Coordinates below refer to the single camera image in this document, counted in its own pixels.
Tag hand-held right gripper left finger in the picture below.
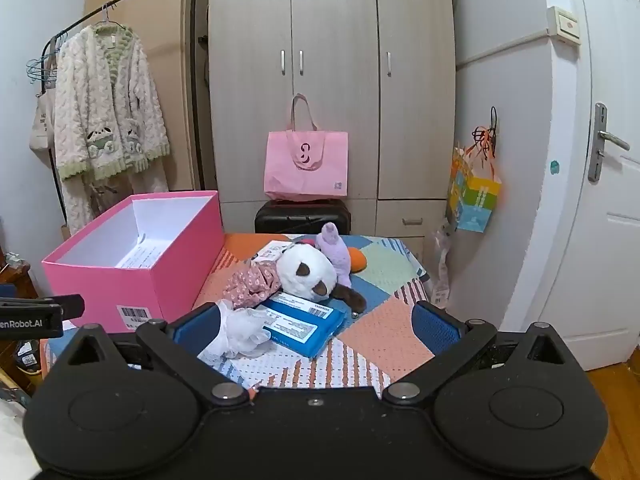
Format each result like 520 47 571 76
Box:
52 302 251 408

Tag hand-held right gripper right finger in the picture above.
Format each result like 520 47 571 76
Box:
382 300 583 406

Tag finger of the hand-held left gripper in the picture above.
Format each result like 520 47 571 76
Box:
0 294 86 319

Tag white lace cloth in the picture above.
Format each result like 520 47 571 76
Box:
197 300 273 366

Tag pink cardboard box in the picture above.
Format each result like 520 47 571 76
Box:
41 190 224 335

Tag pink floral cloth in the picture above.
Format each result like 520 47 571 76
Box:
222 260 283 309

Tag white plush toy brown patches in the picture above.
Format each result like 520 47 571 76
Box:
277 241 368 311

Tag white tissue packet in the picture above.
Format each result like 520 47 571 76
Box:
250 240 296 263

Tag blue packet white label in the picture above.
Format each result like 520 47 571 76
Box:
260 292 351 358

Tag purple plush toy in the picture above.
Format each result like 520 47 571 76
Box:
315 221 353 288

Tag clear plastic bag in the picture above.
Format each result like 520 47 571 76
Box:
429 225 456 306

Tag patchwork blanket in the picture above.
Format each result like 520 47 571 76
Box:
40 232 436 391

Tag colourful paper gift bag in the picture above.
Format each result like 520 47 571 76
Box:
446 125 502 233

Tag black suitcase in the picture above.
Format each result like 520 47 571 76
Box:
254 199 352 235

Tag white door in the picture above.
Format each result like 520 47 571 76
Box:
500 0 640 371

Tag cream canvas tote bag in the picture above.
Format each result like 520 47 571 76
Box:
29 90 57 163

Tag pink tote bag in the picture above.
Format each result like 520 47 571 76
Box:
264 93 349 202

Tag cream fluffy robe green trim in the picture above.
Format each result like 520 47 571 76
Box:
52 25 171 236

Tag black clothes rack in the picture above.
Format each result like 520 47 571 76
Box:
37 0 206 226

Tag white clothes hanger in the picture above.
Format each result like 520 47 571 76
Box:
94 2 122 30

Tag beige wooden cabinet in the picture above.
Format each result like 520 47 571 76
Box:
85 0 211 193

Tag grey wooden wardrobe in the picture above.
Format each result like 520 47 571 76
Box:
207 0 457 238

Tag blue wire hangers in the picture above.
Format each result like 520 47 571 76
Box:
26 35 63 82

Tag metal door handle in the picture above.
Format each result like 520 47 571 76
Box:
587 102 631 183

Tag beige light switch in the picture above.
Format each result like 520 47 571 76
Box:
547 6 582 45

